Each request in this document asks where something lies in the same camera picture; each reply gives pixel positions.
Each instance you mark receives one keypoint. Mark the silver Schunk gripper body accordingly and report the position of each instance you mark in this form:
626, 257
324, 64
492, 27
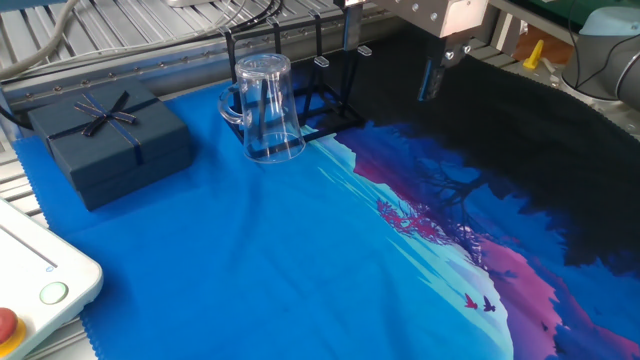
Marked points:
435, 15

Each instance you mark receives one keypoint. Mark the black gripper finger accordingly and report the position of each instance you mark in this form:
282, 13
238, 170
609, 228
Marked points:
353, 27
435, 80

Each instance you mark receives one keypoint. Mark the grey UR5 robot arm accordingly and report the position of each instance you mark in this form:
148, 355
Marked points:
600, 55

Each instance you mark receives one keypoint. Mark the yellow plastic clamp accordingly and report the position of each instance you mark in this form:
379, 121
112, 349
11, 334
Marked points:
534, 57

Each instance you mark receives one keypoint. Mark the dark green table mat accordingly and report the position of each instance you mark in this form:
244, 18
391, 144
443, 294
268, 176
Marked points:
550, 7

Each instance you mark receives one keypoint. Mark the dark blue ribboned gift box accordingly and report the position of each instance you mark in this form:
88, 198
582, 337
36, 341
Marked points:
110, 145

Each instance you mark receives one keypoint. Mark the blue landscape print cloth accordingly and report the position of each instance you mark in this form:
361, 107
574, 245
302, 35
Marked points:
200, 250

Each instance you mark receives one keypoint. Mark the white teach pendant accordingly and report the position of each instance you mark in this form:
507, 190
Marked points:
35, 270

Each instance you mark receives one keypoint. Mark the short aluminium profile post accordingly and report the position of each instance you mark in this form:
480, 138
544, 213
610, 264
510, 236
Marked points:
505, 35

